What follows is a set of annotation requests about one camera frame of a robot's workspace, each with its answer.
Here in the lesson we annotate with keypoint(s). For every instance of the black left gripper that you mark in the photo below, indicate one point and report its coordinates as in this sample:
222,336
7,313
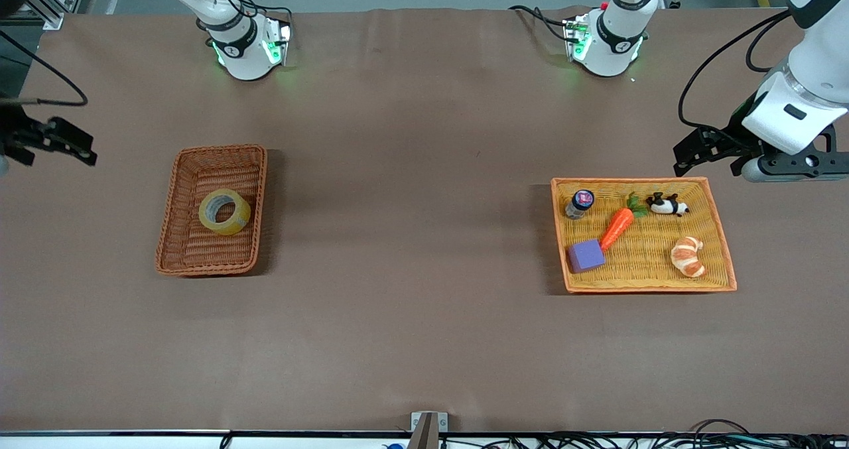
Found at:
730,139

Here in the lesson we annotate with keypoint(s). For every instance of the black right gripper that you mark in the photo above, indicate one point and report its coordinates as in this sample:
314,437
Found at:
14,135

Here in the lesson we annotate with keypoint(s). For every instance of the yellow packing tape roll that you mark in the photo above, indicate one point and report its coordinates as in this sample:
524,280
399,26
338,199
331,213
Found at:
242,220

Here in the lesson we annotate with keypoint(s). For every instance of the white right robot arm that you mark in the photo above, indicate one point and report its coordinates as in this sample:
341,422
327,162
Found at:
245,58

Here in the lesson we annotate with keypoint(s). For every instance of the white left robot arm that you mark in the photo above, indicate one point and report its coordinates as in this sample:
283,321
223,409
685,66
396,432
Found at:
613,38

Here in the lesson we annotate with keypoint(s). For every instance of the brown wicker basket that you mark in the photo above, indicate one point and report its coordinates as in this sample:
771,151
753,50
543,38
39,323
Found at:
192,250

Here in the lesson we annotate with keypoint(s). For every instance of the black and white panda toy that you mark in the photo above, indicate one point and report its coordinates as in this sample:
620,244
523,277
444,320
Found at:
666,205

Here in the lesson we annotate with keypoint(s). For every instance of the toy croissant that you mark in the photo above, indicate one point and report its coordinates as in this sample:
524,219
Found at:
686,256

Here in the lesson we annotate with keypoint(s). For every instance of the orange toy carrot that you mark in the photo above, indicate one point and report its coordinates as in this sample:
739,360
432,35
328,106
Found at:
617,227

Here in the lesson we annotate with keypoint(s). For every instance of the yellow wicker tray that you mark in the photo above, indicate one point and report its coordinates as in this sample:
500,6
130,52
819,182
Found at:
647,263

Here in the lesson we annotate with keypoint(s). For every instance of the small jar with blue lid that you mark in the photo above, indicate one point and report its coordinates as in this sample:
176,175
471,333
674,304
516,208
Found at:
579,205

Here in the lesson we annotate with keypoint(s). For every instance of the purple foam cube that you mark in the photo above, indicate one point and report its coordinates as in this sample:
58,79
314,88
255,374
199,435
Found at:
586,256

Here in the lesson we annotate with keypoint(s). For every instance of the brown table cloth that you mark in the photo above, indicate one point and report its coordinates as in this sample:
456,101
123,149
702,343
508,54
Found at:
424,137

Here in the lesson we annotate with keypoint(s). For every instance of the aluminium frame profile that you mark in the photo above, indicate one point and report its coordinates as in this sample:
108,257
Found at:
50,12

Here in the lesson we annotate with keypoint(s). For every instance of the metal bracket with post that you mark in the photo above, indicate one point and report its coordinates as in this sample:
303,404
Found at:
429,436

